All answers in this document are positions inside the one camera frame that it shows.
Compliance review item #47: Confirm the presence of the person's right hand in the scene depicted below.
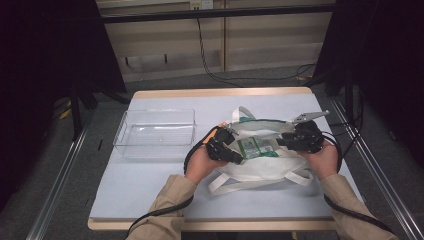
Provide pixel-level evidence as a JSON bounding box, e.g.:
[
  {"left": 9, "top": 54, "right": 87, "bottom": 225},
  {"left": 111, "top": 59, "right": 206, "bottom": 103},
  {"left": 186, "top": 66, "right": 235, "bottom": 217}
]
[{"left": 297, "top": 139, "right": 340, "bottom": 182}]

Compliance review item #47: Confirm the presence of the green snack packet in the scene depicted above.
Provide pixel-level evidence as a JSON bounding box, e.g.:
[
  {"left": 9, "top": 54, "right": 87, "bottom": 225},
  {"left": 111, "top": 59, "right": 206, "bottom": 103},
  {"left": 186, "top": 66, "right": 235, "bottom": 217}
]
[
  {"left": 255, "top": 136, "right": 280, "bottom": 158},
  {"left": 237, "top": 137, "right": 262, "bottom": 160}
]

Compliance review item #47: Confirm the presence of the dark curtain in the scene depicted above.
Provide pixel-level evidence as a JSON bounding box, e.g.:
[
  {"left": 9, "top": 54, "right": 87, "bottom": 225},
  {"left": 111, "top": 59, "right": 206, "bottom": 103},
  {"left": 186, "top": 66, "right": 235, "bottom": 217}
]
[
  {"left": 312, "top": 0, "right": 424, "bottom": 168},
  {"left": 0, "top": 0, "right": 127, "bottom": 208}
]

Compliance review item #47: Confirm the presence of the white tote bag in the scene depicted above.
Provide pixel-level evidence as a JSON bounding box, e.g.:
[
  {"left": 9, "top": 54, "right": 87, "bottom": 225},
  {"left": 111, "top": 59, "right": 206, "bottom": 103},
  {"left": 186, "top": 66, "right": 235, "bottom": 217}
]
[{"left": 207, "top": 106, "right": 316, "bottom": 197}]

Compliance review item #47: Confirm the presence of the metal floor rail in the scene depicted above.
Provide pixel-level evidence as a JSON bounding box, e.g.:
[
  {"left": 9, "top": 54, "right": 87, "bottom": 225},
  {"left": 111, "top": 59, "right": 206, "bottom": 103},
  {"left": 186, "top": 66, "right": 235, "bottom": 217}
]
[
  {"left": 330, "top": 97, "right": 424, "bottom": 240},
  {"left": 25, "top": 128, "right": 93, "bottom": 240}
]

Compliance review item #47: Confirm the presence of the clear plastic container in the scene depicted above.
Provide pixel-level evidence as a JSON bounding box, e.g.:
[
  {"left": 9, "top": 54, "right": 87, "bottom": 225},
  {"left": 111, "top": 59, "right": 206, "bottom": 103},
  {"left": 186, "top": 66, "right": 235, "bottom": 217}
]
[{"left": 112, "top": 108, "right": 197, "bottom": 160}]

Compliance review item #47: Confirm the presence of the wall power socket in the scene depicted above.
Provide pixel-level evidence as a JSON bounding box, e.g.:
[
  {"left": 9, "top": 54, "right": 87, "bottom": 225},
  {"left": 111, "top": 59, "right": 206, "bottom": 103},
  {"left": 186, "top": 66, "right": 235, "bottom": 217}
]
[{"left": 189, "top": 0, "right": 214, "bottom": 11}]

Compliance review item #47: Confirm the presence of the person's left hand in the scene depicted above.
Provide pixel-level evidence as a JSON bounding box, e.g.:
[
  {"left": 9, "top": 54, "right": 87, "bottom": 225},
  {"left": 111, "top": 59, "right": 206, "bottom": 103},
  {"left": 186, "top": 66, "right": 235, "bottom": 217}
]
[{"left": 184, "top": 144, "right": 228, "bottom": 185}]

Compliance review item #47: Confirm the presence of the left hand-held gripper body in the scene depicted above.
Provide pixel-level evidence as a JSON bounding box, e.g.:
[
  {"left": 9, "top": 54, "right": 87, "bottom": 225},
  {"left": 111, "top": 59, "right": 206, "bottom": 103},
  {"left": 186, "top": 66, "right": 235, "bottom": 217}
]
[{"left": 204, "top": 123, "right": 240, "bottom": 164}]

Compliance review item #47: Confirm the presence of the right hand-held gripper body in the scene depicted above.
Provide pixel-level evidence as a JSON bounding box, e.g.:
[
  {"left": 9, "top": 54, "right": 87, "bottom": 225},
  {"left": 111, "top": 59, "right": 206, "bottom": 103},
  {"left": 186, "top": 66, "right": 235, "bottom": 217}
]
[{"left": 285, "top": 110, "right": 331, "bottom": 155}]

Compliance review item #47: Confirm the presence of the pale table cover sheet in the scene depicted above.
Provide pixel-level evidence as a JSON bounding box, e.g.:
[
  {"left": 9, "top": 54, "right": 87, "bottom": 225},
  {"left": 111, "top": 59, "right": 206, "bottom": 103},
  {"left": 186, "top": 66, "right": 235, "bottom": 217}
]
[{"left": 89, "top": 93, "right": 364, "bottom": 222}]

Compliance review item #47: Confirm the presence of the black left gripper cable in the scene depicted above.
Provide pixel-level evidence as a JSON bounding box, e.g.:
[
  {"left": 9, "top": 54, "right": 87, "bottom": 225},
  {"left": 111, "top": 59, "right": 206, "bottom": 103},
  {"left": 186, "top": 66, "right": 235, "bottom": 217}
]
[{"left": 125, "top": 125, "right": 221, "bottom": 240}]

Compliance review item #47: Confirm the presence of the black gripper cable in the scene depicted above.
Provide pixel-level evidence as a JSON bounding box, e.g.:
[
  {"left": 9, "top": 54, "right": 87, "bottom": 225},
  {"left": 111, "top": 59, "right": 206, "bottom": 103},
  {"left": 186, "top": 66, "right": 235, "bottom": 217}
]
[
  {"left": 320, "top": 130, "right": 398, "bottom": 235},
  {"left": 125, "top": 125, "right": 221, "bottom": 240}
]

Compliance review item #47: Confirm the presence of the black metal stand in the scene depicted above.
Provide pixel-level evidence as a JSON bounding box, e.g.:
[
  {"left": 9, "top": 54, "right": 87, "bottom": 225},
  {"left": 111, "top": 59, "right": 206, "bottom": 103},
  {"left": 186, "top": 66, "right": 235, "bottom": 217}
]
[{"left": 68, "top": 81, "right": 99, "bottom": 142}]

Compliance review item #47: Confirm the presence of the black hanging wall cable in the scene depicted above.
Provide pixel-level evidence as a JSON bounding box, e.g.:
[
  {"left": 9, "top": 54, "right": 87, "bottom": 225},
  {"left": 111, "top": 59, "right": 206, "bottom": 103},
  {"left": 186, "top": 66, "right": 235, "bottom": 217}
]
[{"left": 195, "top": 17, "right": 318, "bottom": 88}]

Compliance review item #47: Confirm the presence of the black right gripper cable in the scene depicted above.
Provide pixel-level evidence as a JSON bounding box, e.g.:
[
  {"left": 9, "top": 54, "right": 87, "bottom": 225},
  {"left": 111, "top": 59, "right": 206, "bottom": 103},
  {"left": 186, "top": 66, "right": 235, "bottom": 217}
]
[{"left": 320, "top": 130, "right": 398, "bottom": 235}]

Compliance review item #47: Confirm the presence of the black horizontal bar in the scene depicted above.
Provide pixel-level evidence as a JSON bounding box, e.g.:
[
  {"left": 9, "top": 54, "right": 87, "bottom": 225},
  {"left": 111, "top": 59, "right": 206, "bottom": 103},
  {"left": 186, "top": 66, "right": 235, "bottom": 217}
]
[{"left": 99, "top": 3, "right": 337, "bottom": 24}]

